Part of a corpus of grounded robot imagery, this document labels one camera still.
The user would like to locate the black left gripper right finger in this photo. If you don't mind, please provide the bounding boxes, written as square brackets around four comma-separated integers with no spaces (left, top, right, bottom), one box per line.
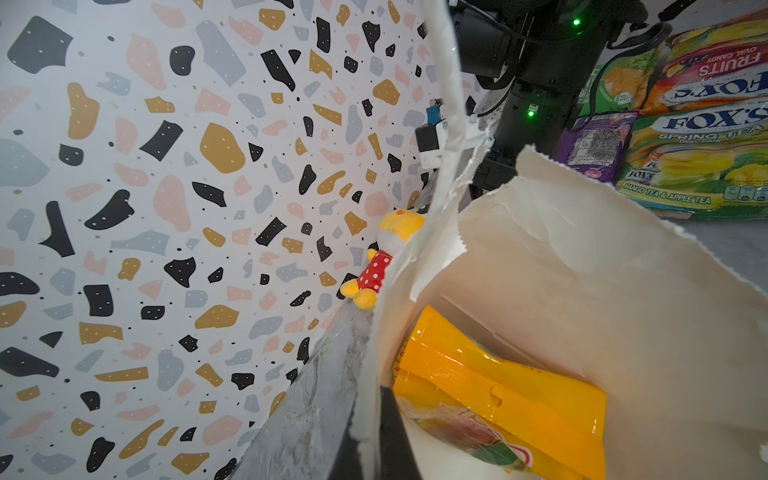
[379,387,420,480]

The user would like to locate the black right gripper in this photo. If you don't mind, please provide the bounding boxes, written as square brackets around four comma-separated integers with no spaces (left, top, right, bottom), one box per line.
[469,152,517,200]

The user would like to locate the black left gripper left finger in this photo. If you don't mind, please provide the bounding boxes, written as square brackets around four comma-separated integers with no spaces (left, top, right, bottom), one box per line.
[327,422,363,480]

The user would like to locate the purple snack packet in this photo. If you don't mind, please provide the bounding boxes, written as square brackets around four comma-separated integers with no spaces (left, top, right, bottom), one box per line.
[553,111,638,183]

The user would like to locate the white printed paper bag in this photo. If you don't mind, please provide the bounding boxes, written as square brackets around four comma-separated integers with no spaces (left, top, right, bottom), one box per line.
[350,1,767,479]

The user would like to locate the green corn chips bag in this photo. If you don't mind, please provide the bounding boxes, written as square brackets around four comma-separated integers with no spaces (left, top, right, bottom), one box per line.
[578,46,662,117]

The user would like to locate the small green snack box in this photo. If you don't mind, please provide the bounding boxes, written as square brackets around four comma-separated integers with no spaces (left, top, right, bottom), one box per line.
[615,98,767,221]

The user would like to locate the Fox's fruits candy bag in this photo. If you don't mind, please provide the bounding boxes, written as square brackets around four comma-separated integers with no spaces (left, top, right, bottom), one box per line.
[642,9,767,115]

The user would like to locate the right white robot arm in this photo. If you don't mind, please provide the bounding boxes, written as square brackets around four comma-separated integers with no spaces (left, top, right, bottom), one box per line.
[448,1,689,199]

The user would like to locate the yellow plush toy red dress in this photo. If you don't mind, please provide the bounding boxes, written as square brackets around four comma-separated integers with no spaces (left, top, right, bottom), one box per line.
[340,209,425,311]

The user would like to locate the yellow snack packet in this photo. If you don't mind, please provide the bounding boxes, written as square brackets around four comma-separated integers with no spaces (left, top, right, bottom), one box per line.
[393,307,607,479]

